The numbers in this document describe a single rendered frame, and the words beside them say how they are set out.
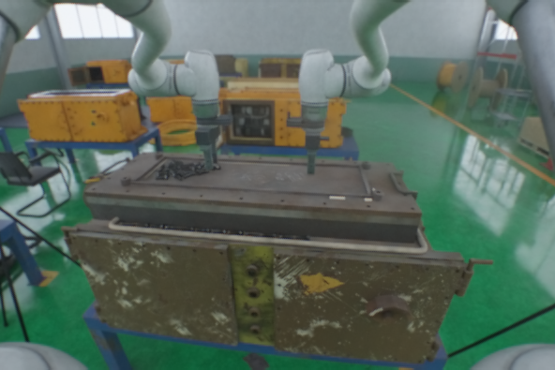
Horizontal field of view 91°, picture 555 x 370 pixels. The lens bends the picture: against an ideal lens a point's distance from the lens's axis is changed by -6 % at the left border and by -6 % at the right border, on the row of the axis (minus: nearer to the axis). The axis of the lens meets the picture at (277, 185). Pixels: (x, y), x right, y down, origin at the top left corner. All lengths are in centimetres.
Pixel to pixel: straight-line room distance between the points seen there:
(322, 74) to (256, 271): 72
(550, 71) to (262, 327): 124
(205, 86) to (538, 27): 81
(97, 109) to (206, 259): 361
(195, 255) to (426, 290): 84
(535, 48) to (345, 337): 115
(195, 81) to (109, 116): 348
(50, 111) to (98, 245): 380
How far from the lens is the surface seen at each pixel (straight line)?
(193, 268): 117
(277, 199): 106
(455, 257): 117
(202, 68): 98
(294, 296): 117
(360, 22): 64
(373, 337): 136
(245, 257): 110
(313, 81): 92
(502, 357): 36
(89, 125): 465
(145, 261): 125
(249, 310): 129
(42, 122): 513
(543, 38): 51
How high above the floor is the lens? 189
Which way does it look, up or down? 27 degrees down
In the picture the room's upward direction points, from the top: straight up
